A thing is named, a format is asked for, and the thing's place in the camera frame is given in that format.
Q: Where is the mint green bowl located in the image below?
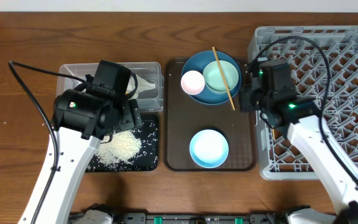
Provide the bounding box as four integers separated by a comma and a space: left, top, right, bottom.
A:
203, 60, 239, 94

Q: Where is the pink cup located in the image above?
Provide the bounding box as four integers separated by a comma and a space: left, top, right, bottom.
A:
180, 70, 205, 95

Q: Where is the grey dishwasher rack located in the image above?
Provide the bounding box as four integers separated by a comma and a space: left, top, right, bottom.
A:
247, 26, 358, 167

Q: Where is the black plastic tray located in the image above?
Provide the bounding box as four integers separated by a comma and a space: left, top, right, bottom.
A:
86, 114, 158, 172

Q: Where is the brown serving tray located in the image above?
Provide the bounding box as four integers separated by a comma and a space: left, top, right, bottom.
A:
163, 57, 257, 172

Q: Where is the light blue bowl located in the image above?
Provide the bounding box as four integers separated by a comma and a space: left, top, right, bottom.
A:
189, 129, 229, 169

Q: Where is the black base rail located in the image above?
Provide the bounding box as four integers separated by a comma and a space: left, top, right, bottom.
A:
67, 210, 277, 224

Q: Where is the white rice pile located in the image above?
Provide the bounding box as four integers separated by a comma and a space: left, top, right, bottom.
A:
96, 131, 142, 166

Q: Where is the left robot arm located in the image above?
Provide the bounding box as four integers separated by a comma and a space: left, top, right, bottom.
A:
19, 89, 142, 223

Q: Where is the clear plastic bin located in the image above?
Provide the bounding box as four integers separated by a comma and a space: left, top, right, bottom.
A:
59, 62, 164, 112

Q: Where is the white tissue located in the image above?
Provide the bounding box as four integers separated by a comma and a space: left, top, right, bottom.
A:
126, 73, 156, 99

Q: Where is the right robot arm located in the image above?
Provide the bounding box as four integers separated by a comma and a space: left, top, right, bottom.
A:
239, 85, 358, 223

